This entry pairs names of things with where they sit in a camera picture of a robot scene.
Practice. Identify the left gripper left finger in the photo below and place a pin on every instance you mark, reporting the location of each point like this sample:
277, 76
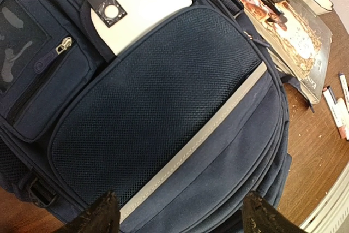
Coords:
102, 216

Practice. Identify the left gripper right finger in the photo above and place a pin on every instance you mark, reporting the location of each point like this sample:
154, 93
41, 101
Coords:
258, 215

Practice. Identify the navy blue student backpack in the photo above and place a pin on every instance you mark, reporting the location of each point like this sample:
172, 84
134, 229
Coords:
174, 105

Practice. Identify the dark blue Wuthering Heights book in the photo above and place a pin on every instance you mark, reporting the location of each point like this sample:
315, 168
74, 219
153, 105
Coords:
304, 68

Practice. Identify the purple capped white marker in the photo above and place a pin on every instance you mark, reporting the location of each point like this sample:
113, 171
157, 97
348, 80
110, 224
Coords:
344, 86

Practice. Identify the blue capped white marker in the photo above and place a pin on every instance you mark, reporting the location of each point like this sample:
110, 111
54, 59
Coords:
331, 93

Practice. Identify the pink and yellow highlighter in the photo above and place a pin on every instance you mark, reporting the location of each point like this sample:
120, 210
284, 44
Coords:
344, 114

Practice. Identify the brown capped white marker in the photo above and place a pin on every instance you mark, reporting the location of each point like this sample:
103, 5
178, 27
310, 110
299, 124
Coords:
338, 121

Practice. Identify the front aluminium rail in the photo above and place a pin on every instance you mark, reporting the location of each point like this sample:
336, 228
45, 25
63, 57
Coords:
331, 214

